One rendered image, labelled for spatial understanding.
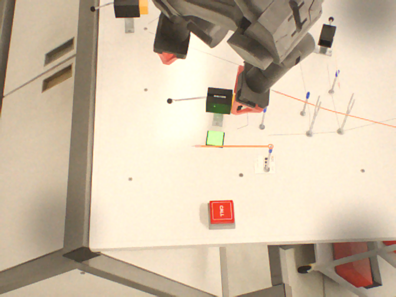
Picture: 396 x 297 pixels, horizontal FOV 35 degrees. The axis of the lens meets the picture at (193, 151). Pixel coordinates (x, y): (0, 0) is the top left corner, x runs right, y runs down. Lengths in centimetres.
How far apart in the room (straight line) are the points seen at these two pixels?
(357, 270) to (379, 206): 285
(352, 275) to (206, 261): 256
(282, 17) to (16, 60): 137
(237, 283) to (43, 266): 211
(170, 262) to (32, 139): 48
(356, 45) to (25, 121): 89
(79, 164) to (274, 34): 85
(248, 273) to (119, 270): 216
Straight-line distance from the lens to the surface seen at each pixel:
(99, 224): 137
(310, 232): 137
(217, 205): 133
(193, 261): 176
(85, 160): 144
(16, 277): 156
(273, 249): 178
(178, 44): 123
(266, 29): 67
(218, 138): 144
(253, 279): 365
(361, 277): 434
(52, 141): 164
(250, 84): 133
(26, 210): 162
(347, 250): 427
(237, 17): 80
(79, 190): 142
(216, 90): 141
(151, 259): 161
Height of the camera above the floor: 178
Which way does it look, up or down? 30 degrees down
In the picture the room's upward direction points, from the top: 67 degrees clockwise
